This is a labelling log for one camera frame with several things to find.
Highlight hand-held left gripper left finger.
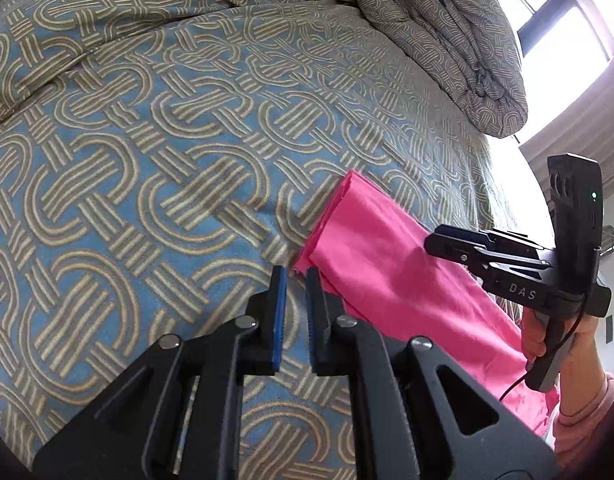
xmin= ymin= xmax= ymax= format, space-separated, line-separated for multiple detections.
xmin=32 ymin=266 xmax=288 ymax=480

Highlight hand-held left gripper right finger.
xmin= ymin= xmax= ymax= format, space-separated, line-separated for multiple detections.
xmin=305 ymin=266 xmax=560 ymax=480

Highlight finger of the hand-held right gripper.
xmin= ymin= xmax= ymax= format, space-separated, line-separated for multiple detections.
xmin=431 ymin=225 xmax=546 ymax=262
xmin=423 ymin=241 xmax=551 ymax=282

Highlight pink pants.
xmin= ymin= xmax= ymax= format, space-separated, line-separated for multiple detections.
xmin=292 ymin=170 xmax=560 ymax=436

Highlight person's right forearm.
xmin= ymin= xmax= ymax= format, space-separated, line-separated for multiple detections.
xmin=552 ymin=370 xmax=614 ymax=467

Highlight person's right hand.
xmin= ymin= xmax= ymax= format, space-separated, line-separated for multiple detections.
xmin=520 ymin=306 xmax=606 ymax=411

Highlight folded patterned comforter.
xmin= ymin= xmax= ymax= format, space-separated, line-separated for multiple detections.
xmin=307 ymin=0 xmax=530 ymax=138

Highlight blue beige patterned bedspread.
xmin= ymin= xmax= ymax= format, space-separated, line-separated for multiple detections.
xmin=0 ymin=0 xmax=553 ymax=480

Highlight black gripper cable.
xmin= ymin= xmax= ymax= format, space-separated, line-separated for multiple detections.
xmin=498 ymin=310 xmax=585 ymax=402

